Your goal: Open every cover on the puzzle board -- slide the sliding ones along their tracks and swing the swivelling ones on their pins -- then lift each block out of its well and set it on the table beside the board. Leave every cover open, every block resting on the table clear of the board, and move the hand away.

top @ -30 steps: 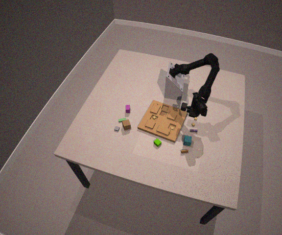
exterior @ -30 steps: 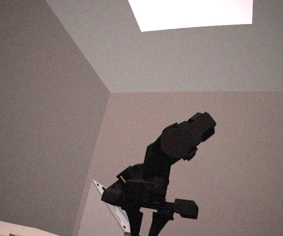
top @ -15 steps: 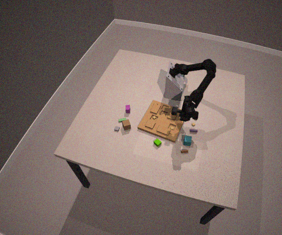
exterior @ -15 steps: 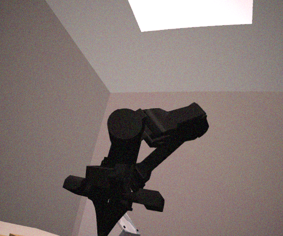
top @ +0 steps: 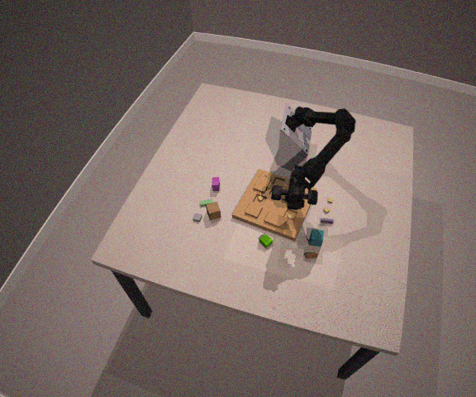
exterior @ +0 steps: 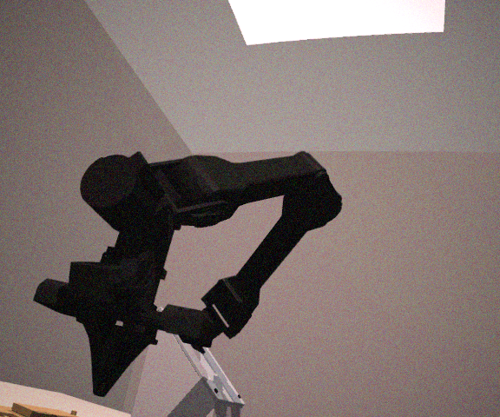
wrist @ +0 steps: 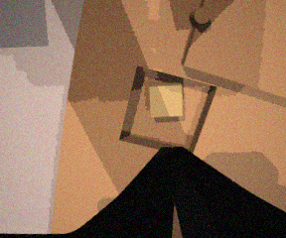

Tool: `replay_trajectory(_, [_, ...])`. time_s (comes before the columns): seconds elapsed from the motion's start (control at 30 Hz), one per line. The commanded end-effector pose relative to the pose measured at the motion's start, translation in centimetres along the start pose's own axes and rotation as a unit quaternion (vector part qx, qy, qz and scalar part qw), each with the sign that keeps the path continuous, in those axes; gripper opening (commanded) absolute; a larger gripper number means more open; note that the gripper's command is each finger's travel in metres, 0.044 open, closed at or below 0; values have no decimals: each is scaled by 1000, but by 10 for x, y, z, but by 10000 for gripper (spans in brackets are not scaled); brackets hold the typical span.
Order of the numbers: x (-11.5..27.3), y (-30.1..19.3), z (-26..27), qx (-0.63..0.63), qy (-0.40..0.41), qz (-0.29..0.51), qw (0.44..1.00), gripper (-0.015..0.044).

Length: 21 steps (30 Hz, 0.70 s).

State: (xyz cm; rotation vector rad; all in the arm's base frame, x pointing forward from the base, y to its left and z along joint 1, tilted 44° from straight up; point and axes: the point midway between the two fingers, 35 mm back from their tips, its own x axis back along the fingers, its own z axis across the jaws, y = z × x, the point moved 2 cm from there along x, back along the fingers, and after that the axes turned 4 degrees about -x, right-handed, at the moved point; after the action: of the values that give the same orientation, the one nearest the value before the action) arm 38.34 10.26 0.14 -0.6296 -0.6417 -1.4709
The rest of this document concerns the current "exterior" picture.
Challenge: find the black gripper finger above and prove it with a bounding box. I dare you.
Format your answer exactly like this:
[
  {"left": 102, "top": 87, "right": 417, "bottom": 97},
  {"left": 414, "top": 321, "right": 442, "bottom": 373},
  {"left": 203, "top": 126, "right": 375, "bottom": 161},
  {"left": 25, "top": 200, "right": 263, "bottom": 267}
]
[
  {"left": 97, "top": 324, "right": 158, "bottom": 397},
  {"left": 76, "top": 316, "right": 112, "bottom": 396}
]

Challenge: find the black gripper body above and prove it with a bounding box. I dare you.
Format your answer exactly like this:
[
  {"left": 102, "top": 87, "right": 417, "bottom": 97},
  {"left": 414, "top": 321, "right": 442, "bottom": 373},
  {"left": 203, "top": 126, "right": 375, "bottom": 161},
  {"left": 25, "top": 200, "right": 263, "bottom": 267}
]
[{"left": 33, "top": 240, "right": 214, "bottom": 348}]

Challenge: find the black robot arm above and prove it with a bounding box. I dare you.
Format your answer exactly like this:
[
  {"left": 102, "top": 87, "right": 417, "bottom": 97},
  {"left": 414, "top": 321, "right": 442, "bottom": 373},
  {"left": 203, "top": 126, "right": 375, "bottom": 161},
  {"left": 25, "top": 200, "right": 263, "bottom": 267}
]
[{"left": 67, "top": 151, "right": 343, "bottom": 339}]

